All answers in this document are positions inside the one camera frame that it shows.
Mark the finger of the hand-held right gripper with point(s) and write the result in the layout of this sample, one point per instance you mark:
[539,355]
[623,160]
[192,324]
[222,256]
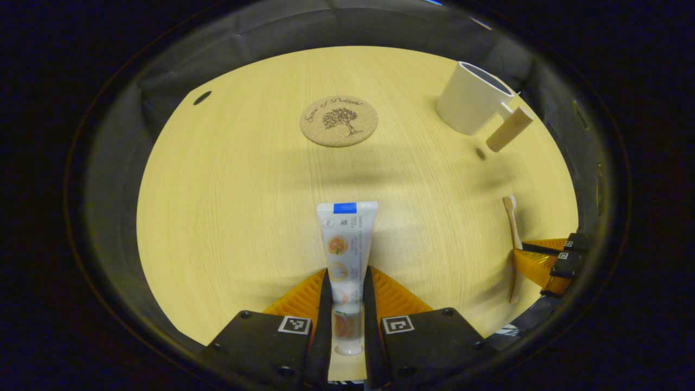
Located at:
[570,264]
[578,243]

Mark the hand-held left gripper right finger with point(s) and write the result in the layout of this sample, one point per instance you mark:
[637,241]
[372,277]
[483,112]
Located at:
[370,326]

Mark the white toothpaste tube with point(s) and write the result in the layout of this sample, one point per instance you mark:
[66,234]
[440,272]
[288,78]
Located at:
[347,244]

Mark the wooden toothbrush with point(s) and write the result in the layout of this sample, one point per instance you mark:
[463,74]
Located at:
[513,228]

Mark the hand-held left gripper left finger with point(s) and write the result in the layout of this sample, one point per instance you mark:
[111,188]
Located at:
[324,326]

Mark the black backdrop cloth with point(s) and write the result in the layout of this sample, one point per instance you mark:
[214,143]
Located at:
[119,163]

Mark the round cork coaster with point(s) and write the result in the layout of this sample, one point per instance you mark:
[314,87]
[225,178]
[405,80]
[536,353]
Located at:
[339,121]

